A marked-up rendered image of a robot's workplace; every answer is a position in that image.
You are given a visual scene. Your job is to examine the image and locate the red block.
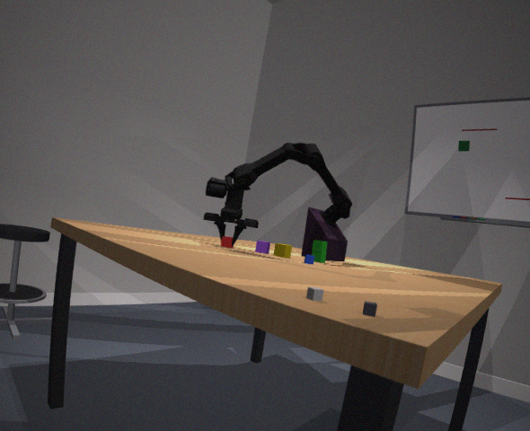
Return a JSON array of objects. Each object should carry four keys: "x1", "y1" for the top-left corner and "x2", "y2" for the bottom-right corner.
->
[{"x1": 221, "y1": 236, "x2": 234, "y2": 248}]

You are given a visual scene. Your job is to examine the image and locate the purple block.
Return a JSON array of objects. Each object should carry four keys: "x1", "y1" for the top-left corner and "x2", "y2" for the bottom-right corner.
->
[{"x1": 255, "y1": 241, "x2": 270, "y2": 254}]

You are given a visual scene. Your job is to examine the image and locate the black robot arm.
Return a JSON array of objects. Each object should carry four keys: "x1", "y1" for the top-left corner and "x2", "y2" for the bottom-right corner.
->
[{"x1": 206, "y1": 143, "x2": 352, "y2": 227}]

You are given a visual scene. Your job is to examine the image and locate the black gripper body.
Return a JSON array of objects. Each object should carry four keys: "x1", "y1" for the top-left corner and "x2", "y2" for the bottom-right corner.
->
[{"x1": 204, "y1": 199, "x2": 259, "y2": 228}]

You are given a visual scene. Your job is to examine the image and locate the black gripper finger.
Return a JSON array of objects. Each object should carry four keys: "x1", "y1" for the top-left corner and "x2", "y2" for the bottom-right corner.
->
[
  {"x1": 232, "y1": 226, "x2": 246, "y2": 246},
  {"x1": 214, "y1": 223, "x2": 225, "y2": 241}
]

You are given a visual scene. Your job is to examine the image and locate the green block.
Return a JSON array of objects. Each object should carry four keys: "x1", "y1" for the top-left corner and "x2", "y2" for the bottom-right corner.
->
[
  {"x1": 312, "y1": 251, "x2": 326, "y2": 262},
  {"x1": 313, "y1": 240, "x2": 327, "y2": 252}
]

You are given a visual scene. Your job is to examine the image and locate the yellow block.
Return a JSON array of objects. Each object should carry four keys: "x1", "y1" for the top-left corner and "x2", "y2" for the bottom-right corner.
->
[{"x1": 273, "y1": 243, "x2": 292, "y2": 258}]

